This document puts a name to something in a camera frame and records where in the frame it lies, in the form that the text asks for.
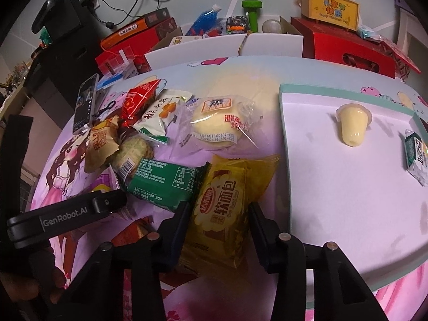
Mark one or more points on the round bread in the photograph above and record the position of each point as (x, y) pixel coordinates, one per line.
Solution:
(217, 123)

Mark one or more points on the small yellow white box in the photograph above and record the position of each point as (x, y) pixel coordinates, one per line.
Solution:
(177, 41)

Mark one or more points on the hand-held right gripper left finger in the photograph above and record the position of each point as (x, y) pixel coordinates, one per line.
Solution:
(174, 237)

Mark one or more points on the yellow soft bread packet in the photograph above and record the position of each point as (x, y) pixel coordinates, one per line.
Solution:
(222, 207)

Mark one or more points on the light blue packet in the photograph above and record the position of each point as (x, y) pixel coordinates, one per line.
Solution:
(367, 33)

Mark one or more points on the blue and white box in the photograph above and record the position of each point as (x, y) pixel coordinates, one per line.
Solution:
(110, 80)

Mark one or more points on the yellow jelly cup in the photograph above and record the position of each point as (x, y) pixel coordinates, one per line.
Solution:
(352, 125)

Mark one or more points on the tan snack packet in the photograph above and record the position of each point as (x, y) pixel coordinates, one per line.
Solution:
(100, 147)

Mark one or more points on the pink snack packet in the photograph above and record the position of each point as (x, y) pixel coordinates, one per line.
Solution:
(107, 182)

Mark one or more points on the green dumbbell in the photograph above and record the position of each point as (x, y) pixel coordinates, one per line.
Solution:
(251, 13)

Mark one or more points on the black packet at edge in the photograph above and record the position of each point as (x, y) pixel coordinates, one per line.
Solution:
(85, 103)

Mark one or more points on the black cabinet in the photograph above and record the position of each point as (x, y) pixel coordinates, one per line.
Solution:
(57, 73)

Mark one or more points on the black device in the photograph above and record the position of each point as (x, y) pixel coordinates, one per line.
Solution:
(63, 10)

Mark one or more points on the red gift box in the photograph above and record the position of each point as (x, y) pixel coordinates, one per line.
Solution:
(334, 43)

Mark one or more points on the white cardboard box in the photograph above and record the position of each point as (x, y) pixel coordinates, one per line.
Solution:
(200, 52)

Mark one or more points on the person's left hand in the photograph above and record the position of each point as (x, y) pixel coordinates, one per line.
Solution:
(20, 286)

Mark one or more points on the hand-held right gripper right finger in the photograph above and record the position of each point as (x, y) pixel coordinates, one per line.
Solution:
(262, 240)

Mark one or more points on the rice cracker clear packet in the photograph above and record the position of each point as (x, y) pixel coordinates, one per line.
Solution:
(132, 155)

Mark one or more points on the dark brown flat box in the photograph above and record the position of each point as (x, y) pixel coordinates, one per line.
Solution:
(159, 16)

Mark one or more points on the white cabinet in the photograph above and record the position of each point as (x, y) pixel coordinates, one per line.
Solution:
(409, 30)

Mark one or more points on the red patterned box lid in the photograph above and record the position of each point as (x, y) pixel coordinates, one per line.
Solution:
(401, 58)

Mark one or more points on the cartoon printed tablecloth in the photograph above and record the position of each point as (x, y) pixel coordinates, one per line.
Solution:
(234, 73)

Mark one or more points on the blue plastic bottle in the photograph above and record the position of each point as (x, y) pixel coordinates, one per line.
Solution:
(202, 20)

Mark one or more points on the black power adapter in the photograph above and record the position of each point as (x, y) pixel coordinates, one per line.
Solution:
(92, 2)

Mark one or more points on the small green white snack packet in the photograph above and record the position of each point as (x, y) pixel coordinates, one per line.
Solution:
(416, 155)

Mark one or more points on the clear plastic ball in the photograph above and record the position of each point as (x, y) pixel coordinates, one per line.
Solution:
(272, 26)

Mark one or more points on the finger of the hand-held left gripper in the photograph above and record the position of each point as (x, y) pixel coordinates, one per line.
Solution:
(110, 202)

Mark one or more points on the red flat box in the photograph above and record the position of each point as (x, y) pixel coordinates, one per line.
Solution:
(133, 45)

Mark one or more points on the clear plastic box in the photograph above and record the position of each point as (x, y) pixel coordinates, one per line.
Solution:
(115, 62)

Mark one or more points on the orange flat box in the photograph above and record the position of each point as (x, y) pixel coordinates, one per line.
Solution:
(127, 31)

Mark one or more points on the white tray with teal rim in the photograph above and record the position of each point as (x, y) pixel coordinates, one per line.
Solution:
(334, 190)

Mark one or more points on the white and green snack packet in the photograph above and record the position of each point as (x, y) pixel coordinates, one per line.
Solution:
(160, 113)

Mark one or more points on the red and orange snack packet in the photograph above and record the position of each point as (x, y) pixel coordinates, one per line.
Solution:
(133, 230)

